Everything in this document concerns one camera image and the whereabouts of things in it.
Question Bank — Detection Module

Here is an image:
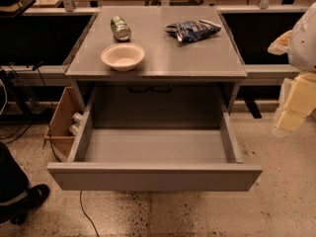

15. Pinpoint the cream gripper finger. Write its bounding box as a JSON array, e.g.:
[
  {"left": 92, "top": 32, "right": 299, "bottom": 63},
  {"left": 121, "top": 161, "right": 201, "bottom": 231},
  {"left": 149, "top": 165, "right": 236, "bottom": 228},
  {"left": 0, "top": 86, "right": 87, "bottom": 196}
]
[{"left": 268, "top": 31, "right": 292, "bottom": 55}]

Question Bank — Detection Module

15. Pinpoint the blue chip bag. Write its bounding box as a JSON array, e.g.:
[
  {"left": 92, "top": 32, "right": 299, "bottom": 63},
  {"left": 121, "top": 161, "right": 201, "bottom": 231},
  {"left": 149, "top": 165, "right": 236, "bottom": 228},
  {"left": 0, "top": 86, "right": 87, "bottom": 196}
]
[{"left": 165, "top": 20, "right": 221, "bottom": 42}]

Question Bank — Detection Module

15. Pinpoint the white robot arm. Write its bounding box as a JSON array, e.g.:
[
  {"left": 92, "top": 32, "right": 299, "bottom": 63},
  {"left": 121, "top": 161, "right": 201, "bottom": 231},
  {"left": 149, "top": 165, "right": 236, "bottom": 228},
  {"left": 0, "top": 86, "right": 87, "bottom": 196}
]
[{"left": 268, "top": 3, "right": 316, "bottom": 72}]

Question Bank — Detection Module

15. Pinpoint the grey open top drawer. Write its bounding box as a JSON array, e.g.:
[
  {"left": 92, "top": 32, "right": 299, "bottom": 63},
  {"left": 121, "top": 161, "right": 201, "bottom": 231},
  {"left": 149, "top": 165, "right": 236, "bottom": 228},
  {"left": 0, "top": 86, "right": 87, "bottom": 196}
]
[{"left": 46, "top": 86, "right": 264, "bottom": 193}]

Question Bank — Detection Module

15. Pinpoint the white paper bowl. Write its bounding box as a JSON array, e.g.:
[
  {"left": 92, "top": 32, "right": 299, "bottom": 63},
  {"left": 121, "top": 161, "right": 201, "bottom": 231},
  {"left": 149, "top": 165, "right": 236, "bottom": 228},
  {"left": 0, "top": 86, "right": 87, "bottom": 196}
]
[{"left": 101, "top": 42, "right": 145, "bottom": 72}]

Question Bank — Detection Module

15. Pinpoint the green soda can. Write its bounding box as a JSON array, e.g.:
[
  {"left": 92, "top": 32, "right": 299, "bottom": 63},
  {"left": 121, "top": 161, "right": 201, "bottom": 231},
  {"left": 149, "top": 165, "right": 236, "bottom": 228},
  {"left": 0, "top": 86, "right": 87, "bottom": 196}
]
[{"left": 111, "top": 16, "right": 131, "bottom": 41}]

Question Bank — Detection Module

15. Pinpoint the grey cabinet table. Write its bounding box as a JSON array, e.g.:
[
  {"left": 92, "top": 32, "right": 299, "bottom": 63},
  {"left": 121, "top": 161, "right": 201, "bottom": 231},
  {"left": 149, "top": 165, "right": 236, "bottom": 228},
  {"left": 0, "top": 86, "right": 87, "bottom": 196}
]
[{"left": 66, "top": 6, "right": 247, "bottom": 107}]

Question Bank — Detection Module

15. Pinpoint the white can in box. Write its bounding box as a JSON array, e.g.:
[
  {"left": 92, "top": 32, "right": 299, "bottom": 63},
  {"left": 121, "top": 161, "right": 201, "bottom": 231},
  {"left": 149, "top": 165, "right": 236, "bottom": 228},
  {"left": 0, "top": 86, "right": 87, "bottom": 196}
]
[
  {"left": 72, "top": 113, "right": 83, "bottom": 123},
  {"left": 69, "top": 123, "right": 80, "bottom": 135}
]

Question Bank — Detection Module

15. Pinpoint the brown cardboard box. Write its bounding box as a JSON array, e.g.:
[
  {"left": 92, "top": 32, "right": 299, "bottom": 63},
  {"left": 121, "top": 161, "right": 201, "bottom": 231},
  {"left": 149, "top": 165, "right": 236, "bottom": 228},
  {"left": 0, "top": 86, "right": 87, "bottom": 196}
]
[{"left": 44, "top": 87, "right": 82, "bottom": 161}]

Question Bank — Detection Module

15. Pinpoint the black equipment stand left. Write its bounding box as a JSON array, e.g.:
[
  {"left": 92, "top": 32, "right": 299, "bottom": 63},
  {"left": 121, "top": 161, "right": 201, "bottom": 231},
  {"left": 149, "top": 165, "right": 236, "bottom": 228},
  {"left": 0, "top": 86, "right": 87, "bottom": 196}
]
[{"left": 0, "top": 64, "right": 45, "bottom": 119}]

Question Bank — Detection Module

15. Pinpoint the black shoe and leg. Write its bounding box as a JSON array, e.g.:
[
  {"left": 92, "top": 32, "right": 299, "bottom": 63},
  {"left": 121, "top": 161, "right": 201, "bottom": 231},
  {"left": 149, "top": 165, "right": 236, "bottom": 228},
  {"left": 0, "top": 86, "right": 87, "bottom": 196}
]
[{"left": 0, "top": 142, "right": 50, "bottom": 225}]

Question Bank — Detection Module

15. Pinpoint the black floor cable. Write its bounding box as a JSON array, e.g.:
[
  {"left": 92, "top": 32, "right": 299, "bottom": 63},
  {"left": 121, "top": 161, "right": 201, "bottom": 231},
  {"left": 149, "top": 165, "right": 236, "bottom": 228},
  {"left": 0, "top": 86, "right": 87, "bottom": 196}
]
[{"left": 78, "top": 191, "right": 101, "bottom": 237}]

